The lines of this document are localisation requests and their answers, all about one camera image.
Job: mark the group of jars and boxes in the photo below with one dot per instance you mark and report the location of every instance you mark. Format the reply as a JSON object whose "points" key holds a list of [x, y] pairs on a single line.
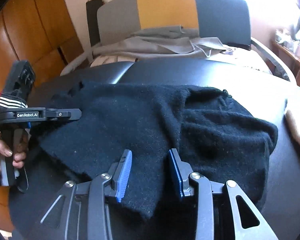
{"points": [[290, 42]]}

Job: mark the grey yellow blue armchair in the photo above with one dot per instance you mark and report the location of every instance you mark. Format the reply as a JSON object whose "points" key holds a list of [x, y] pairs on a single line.
{"points": [[165, 7]]}

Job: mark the white lettered cushion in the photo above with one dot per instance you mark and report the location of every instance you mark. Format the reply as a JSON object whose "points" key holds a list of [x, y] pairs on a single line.
{"points": [[252, 60]]}

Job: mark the person's left hand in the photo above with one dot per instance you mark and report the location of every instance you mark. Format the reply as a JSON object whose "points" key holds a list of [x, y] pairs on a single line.
{"points": [[0, 147]]}

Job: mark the black rolled mat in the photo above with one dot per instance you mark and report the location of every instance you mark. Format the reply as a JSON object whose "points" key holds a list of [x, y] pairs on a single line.
{"points": [[92, 22]]}

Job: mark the bright window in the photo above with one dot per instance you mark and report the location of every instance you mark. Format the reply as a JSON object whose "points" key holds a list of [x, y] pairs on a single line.
{"points": [[265, 0]]}

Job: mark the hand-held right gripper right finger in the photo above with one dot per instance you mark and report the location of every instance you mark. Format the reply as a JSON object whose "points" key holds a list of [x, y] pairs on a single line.
{"points": [[176, 177]]}

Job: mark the black sweater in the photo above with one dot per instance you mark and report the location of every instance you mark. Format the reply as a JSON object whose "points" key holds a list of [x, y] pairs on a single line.
{"points": [[140, 120]]}

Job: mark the white triangle-print cushion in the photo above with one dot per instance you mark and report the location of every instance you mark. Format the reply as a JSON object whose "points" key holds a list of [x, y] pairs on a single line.
{"points": [[107, 60]]}

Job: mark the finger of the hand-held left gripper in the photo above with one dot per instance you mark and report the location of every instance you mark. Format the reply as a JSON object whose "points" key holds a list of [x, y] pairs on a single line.
{"points": [[18, 80], [65, 114]]}

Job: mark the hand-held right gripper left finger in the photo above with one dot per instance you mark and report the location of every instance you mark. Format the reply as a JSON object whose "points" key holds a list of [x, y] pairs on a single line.
{"points": [[125, 177]]}

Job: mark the wooden wardrobe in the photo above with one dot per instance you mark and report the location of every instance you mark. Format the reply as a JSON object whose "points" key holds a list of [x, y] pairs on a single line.
{"points": [[27, 30]]}

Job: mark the small lilac cloth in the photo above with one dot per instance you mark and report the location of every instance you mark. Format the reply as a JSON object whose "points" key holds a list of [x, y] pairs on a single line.
{"points": [[228, 51]]}

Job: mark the grey cloth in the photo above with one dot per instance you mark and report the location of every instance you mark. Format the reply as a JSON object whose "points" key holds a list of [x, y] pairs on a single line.
{"points": [[152, 45]]}

